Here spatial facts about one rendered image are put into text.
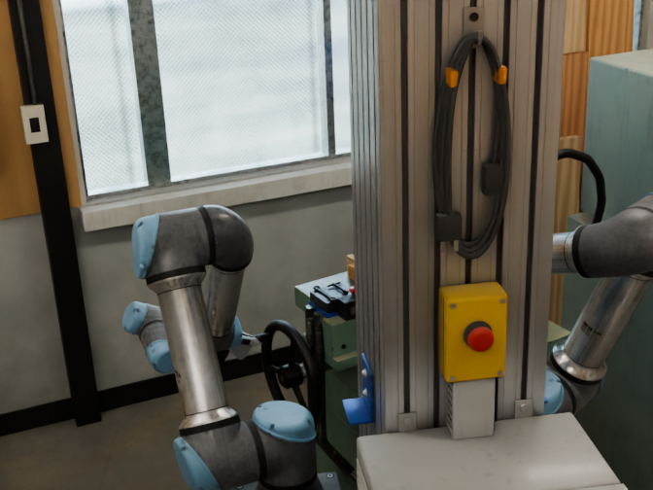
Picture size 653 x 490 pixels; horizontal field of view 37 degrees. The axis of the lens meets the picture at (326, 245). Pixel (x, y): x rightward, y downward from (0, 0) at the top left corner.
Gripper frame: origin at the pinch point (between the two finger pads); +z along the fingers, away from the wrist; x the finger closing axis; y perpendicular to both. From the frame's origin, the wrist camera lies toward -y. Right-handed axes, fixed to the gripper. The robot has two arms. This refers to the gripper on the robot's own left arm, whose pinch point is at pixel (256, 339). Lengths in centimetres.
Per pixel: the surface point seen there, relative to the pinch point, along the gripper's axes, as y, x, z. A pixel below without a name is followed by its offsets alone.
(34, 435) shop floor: 95, -135, 16
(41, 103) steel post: -25, -129, -30
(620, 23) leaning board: -144, -94, 170
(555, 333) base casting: -29, 25, 72
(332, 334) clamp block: -9.7, 13.5, 10.9
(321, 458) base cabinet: 33, -12, 46
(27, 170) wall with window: -1, -138, -23
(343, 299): -18.4, 11.5, 11.1
